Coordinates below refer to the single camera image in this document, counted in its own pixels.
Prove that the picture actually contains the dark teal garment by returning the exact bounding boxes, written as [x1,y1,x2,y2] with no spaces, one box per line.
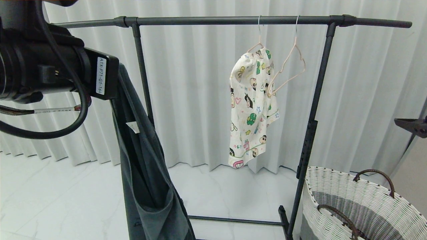
[109,63,197,240]

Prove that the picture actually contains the cream printed shorts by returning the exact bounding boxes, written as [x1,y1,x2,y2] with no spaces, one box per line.
[228,47,280,169]

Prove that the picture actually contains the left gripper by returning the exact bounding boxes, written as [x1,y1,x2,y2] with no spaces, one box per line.
[0,31,120,102]

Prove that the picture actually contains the black clothes rack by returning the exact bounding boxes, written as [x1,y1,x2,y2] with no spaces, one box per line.
[50,14,413,240]

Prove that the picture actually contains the white laundry basket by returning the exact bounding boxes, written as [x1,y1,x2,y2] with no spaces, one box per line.
[300,166,427,240]

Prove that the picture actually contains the pink clothes hanger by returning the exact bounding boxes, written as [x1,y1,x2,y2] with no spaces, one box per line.
[246,15,268,54]
[266,15,307,98]

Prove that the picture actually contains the white curtain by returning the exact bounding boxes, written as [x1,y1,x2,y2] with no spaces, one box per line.
[0,0,427,177]

